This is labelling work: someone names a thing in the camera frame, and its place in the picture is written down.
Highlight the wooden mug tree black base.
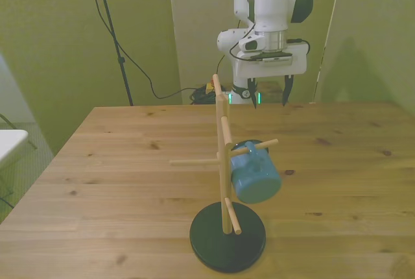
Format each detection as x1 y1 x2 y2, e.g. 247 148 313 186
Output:
169 73 279 274

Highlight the blue ceramic mug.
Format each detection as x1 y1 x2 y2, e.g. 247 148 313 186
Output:
229 139 283 205

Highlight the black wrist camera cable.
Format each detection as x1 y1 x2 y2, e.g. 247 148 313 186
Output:
226 0 311 63

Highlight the black tripod stand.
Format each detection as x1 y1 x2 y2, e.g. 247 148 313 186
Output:
91 0 135 107

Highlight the black tripod cable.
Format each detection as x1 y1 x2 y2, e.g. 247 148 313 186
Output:
81 0 197 100

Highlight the black floor cable bundle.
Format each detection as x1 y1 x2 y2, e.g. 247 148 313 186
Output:
189 84 217 105

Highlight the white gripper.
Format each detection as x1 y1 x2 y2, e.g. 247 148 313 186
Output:
233 42 308 110

